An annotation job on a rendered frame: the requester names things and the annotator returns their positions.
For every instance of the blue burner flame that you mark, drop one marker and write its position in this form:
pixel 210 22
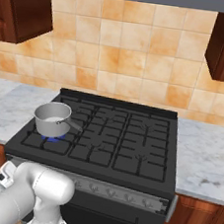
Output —
pixel 52 139

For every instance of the grey stove knob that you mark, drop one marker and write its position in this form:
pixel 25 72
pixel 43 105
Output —
pixel 77 183
pixel 110 192
pixel 93 188
pixel 128 197
pixel 146 202

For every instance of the grey metal saucepan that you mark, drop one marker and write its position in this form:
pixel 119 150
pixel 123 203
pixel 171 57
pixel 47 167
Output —
pixel 51 120

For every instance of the black gas stove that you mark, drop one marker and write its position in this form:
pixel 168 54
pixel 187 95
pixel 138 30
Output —
pixel 113 140

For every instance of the black oven door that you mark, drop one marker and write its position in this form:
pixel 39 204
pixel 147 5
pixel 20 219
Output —
pixel 110 223

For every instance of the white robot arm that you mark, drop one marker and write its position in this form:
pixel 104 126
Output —
pixel 24 196

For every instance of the dark wood wall cupboard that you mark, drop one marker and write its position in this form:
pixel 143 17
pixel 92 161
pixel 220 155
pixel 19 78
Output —
pixel 25 14

